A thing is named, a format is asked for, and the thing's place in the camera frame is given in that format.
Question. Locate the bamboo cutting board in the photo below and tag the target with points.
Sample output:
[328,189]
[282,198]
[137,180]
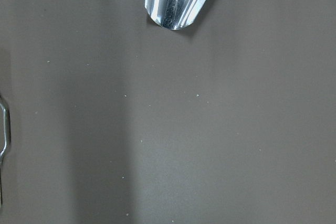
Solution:
[5,130]

